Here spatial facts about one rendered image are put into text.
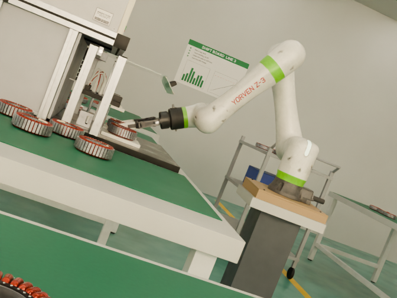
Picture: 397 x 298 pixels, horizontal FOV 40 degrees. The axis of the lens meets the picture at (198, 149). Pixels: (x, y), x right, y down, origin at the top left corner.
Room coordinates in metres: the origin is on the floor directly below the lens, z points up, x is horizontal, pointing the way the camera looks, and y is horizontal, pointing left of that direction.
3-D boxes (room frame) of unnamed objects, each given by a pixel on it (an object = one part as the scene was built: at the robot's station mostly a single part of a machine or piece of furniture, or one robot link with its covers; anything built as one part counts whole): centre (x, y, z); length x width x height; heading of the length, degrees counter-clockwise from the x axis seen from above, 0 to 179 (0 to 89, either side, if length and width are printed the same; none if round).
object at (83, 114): (2.01, 0.43, 0.80); 0.07 x 0.05 x 0.06; 12
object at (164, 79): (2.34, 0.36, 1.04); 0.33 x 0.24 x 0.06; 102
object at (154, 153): (2.15, 0.33, 0.76); 0.64 x 0.47 x 0.02; 12
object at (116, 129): (2.04, 0.29, 0.80); 0.11 x 0.11 x 0.04
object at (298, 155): (2.28, -0.40, 0.94); 0.16 x 0.13 x 0.19; 8
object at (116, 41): (2.09, 0.63, 1.09); 0.68 x 0.44 x 0.05; 12
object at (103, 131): (2.04, 0.29, 0.78); 0.15 x 0.15 x 0.01; 12
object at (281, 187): (2.28, -0.46, 0.82); 0.26 x 0.15 x 0.06; 102
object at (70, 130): (1.69, 0.41, 0.77); 0.11 x 0.11 x 0.04
